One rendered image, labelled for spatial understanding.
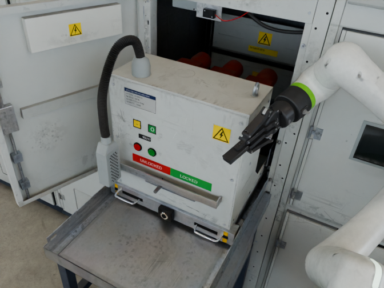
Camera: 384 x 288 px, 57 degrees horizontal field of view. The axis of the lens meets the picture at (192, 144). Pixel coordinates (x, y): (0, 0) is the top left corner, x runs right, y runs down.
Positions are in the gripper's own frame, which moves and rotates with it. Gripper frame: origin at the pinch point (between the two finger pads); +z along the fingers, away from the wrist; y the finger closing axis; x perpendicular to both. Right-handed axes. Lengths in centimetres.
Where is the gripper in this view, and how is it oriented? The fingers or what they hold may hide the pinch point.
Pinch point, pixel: (235, 152)
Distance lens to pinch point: 94.8
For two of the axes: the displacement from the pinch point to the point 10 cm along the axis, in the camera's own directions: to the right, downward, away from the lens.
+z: -7.4, 5.9, -3.3
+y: 2.1, 6.7, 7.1
